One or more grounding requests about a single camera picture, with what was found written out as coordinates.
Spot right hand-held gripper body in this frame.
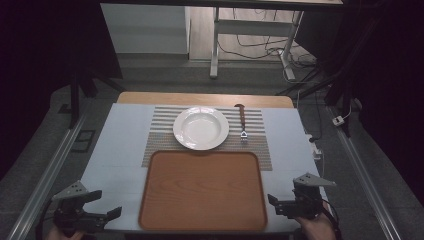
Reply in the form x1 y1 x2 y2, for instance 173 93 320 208
280 172 337 220

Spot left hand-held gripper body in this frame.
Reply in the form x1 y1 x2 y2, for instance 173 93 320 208
51 180 109 235

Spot person's left hand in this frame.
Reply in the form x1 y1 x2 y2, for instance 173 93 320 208
44 226 85 240

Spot person's right hand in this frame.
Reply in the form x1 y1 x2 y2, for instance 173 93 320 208
294 213 337 240

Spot white power strip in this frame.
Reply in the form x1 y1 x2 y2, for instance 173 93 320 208
305 133 324 162

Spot light blue table cover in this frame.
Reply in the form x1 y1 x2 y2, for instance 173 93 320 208
79 102 331 234

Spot brown wooden tray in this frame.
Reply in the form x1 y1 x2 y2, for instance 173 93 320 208
138 150 268 232

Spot striped woven placemat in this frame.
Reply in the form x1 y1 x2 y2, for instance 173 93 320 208
141 105 273 172

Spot white deep plate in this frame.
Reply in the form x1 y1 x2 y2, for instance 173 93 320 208
172 105 230 151

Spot black stand legs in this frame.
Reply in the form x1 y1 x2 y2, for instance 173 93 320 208
68 64 127 130
276 66 359 138

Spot white cabinet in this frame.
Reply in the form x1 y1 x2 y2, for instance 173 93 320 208
100 3 192 55

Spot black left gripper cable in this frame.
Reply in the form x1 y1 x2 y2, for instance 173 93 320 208
35 199 56 240

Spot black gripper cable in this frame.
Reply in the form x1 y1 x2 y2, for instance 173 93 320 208
320 199 343 240
35 199 56 240

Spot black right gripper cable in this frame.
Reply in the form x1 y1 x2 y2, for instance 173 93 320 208
320 199 343 240

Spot aluminium rail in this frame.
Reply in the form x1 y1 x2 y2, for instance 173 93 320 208
327 105 403 240
5 111 88 240

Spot black floor socket frame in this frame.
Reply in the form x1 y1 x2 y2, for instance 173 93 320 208
70 129 97 154

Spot fork with brown handle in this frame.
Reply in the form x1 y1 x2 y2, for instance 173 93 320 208
234 103 249 144

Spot black floor cables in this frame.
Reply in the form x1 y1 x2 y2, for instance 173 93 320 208
217 8 329 88

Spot white desk frame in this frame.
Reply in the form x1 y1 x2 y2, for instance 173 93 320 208
209 6 305 81

